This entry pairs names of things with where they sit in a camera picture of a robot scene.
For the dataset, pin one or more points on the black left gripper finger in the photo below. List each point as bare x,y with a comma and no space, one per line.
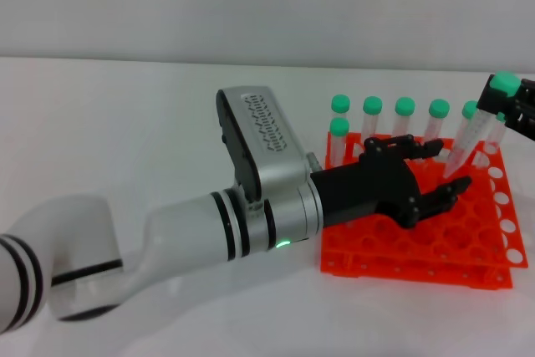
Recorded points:
526,114
489,98

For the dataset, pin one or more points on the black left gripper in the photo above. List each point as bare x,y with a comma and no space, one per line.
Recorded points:
368,190

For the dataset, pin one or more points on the clear test tube green cap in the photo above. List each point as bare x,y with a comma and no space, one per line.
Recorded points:
472,135
469,109
372,106
438,108
340,103
495,135
339,131
404,107

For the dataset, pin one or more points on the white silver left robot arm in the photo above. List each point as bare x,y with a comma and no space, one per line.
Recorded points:
188,227

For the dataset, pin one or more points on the orange plastic test tube rack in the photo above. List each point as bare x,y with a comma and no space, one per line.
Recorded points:
460,244

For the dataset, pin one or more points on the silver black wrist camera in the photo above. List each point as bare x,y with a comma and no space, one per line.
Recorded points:
267,135

